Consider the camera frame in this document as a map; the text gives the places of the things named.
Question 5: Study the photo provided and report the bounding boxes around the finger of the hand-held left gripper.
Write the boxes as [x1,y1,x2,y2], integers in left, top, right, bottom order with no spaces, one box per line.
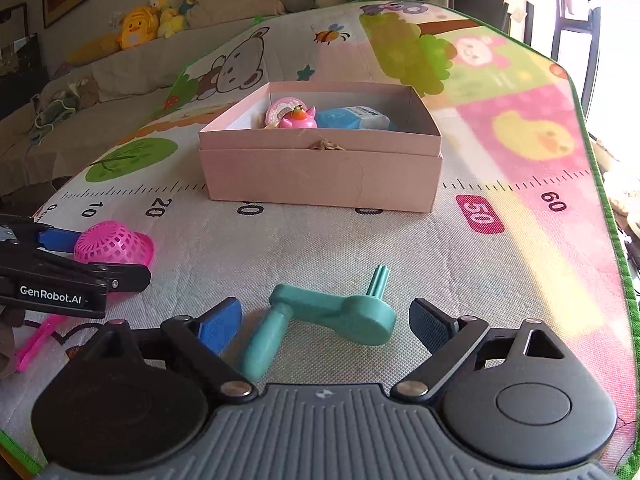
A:
[0,213,83,256]
[0,242,152,293]

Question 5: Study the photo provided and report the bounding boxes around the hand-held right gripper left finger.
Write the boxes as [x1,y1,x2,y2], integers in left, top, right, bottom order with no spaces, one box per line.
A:
[75,296,257,405]

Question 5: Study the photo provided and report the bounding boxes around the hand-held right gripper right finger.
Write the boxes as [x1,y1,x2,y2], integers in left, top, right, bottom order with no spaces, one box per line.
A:
[390,298,568,403]

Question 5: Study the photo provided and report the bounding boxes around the pink toy basket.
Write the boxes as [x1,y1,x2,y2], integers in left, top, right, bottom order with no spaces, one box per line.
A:
[74,220,155,302]

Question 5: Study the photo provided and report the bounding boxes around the teal crank handle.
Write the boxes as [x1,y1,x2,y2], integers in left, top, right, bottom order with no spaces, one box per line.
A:
[239,265,397,382]

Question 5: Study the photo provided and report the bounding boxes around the pink cardboard box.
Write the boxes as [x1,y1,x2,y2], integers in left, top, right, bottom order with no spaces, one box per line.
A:
[199,80,445,213]

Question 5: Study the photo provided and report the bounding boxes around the blue wet cotton packet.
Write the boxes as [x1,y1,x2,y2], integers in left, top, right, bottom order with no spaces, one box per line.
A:
[316,104,398,132]

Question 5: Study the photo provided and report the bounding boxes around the pink toy tongs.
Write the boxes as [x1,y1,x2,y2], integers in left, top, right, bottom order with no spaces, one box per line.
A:
[15,315,68,372]

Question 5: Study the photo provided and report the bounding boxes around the cartoon print play mat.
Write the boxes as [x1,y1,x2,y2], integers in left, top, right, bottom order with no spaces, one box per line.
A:
[0,0,640,480]

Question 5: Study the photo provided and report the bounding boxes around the small brown plush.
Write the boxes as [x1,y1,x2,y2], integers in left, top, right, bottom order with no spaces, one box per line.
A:
[42,77,98,111]

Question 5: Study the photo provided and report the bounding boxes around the dark panel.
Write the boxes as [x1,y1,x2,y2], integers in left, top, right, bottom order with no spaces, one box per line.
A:
[0,35,48,121]

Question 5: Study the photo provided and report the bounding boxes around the beige sofa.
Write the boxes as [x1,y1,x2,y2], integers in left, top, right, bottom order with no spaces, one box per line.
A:
[0,10,261,196]

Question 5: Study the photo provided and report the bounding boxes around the long yellow plush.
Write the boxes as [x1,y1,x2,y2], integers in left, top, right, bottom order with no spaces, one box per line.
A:
[67,32,123,66]

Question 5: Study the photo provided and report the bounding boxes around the pink toy figure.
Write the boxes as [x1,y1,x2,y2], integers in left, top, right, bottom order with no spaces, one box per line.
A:
[279,105,319,130]

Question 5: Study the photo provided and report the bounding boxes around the pink round toy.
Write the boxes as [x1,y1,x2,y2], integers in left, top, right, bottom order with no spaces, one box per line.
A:
[265,97,301,128]

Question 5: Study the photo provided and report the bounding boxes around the yellow chick plush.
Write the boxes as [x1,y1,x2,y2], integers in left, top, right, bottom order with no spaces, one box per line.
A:
[119,6,161,51]

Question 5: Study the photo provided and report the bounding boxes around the white patterned object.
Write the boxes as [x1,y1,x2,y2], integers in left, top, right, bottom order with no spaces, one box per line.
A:
[602,170,640,216]

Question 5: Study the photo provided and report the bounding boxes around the yellow plush toy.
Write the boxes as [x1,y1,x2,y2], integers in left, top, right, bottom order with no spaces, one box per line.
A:
[157,7,188,38]

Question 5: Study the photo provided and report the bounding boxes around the small wall picture frame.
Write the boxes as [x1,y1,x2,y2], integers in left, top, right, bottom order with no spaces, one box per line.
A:
[0,2,28,41]

